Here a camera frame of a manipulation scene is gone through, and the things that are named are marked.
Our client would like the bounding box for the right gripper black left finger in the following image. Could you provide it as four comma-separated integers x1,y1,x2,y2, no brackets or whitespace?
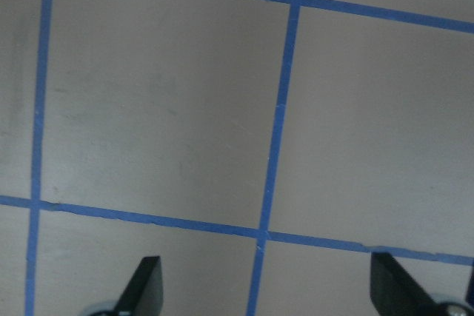
114,256,164,316

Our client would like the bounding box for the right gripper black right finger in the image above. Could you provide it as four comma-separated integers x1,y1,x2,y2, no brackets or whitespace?
370,252,437,316

